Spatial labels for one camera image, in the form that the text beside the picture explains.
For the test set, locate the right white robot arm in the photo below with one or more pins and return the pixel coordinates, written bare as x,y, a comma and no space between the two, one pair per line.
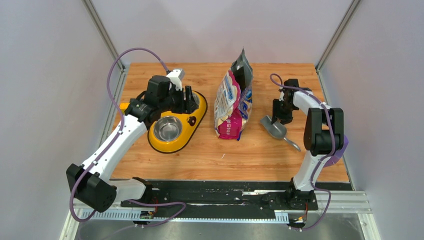
323,133

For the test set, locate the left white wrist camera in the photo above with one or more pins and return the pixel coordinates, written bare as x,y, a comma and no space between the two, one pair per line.
176,77

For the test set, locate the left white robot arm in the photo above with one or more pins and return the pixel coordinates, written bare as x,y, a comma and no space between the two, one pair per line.
90,182

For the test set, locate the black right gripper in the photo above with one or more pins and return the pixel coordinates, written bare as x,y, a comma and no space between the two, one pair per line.
286,118

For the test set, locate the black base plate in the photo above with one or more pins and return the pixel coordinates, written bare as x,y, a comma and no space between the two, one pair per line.
226,199

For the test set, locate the colourful pet food bag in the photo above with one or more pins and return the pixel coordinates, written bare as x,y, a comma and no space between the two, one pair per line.
234,99

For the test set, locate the yellow toy brick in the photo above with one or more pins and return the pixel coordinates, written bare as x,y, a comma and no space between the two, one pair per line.
123,106

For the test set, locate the silver metal scoop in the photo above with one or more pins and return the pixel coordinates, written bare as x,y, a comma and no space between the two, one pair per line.
277,131

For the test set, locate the yellow double pet bowl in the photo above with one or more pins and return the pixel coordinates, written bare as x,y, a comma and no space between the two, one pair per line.
173,131

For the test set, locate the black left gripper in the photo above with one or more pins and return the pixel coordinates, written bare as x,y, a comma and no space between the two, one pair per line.
190,105

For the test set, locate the purple object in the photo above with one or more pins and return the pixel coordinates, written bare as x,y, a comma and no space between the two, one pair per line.
338,154

